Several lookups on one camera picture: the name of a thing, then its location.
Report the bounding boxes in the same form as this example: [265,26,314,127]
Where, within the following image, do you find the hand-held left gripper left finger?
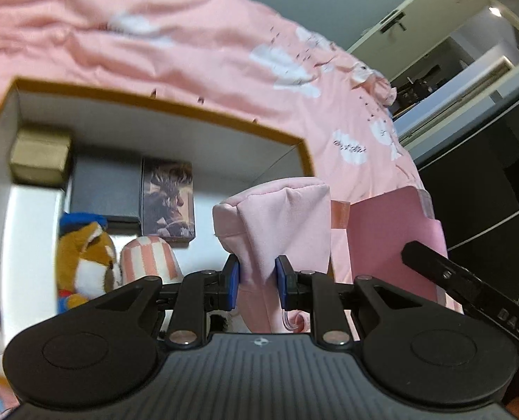
[95,254,240,347]

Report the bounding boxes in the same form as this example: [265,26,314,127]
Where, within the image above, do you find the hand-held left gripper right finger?
[275,255,427,345]

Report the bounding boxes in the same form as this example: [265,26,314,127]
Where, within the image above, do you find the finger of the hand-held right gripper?
[401,240,480,306]

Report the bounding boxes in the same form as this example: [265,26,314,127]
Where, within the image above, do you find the pink folder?
[346,185,449,313]

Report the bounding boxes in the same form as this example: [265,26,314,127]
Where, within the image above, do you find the pink fabric pouch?
[211,177,333,334]

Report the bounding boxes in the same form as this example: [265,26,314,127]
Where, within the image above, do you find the orange-edged white cardboard box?
[0,76,318,362]

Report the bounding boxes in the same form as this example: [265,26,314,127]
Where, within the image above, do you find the pink striped cup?
[121,235,184,286]

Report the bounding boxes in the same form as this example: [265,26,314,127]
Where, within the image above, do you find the black cabinet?
[414,92,519,316]

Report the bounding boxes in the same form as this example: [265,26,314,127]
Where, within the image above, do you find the picture-print card box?
[140,156,198,240]

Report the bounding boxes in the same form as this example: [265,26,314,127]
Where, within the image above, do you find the brown fox plush toy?
[55,212,123,314]

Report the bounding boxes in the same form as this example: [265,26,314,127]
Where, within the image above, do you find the dark grey box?
[64,148,145,225]

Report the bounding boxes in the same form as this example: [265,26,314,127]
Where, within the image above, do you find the small gold box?
[8,126,75,187]

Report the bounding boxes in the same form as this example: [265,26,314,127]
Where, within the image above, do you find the pink cloud-print duvet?
[0,0,424,420]

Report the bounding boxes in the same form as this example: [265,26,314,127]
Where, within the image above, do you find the white door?
[345,0,496,80]

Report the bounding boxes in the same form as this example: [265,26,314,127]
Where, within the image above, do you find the white cable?
[445,201,519,251]

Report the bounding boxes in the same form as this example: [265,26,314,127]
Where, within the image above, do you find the black door handle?
[381,12,408,32]

